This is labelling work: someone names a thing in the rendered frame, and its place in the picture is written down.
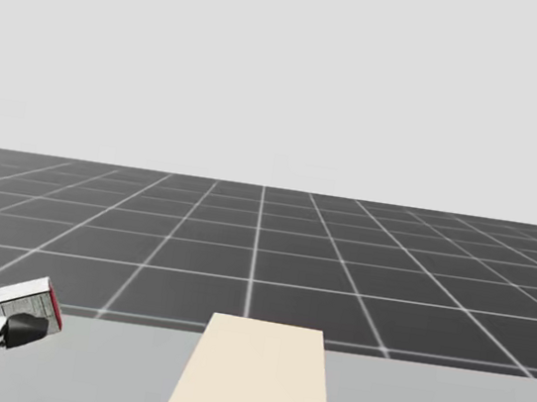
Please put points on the tall board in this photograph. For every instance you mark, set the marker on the tall board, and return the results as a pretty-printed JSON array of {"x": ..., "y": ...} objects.
[{"x": 253, "y": 384}]

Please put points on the red and white carton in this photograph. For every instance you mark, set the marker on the red and white carton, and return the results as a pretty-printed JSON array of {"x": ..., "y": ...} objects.
[{"x": 14, "y": 301}]

